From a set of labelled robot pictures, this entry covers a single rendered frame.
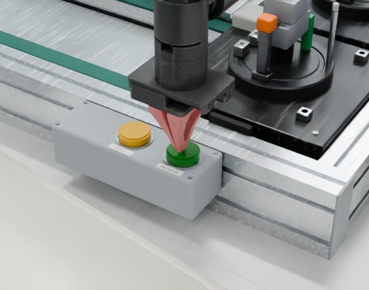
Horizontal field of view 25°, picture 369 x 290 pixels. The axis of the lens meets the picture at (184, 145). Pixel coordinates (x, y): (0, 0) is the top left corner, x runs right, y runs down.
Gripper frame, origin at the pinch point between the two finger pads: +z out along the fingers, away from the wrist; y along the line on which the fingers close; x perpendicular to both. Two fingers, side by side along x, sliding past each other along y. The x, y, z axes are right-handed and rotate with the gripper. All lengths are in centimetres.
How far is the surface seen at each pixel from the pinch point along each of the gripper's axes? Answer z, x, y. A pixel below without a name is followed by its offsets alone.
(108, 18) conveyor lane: 7.0, -29.2, 33.5
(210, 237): 12.3, 0.3, -4.5
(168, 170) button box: 2.3, 2.5, 0.1
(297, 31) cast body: -5.5, -21.7, -3.3
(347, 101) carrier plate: 1.4, -20.5, -11.7
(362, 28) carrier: 1.5, -39.2, -5.6
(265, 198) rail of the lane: 7.0, -4.1, -9.3
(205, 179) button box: 3.7, 0.1, -3.4
